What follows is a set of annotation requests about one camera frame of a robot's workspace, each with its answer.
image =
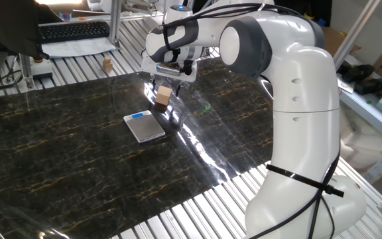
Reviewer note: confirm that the black plastic device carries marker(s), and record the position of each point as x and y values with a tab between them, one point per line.
360	71
370	86

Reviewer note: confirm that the white shelf board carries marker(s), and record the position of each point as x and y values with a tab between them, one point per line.
370	109

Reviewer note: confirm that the aluminium frame post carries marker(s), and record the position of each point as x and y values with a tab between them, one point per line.
26	71
115	23
356	33

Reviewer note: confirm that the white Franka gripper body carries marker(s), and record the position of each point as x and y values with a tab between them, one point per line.
148	65

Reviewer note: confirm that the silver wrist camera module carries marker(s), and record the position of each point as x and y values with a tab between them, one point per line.
167	70

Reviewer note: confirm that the white paper sheet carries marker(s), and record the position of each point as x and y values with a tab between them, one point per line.
78	48

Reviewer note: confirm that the light wooden block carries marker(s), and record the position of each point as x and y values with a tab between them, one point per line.
163	95

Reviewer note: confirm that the black marble pattern mat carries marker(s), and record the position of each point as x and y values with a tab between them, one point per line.
61	149

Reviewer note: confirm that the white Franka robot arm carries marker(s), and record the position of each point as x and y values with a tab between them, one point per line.
303	99

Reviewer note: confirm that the black computer keyboard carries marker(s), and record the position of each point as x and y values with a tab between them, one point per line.
75	31

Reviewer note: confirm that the white foam packing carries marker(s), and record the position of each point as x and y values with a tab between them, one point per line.
366	146

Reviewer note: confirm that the black computer monitor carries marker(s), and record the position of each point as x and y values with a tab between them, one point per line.
8	26

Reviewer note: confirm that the silver digital pocket scale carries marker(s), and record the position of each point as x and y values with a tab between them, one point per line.
144	127

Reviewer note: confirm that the small wooden cuboid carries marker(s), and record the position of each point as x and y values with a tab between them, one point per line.
107	66

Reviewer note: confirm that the small wooden cube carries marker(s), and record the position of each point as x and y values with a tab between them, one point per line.
107	59

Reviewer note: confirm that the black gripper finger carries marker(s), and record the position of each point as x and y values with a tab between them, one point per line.
153	83
178	89

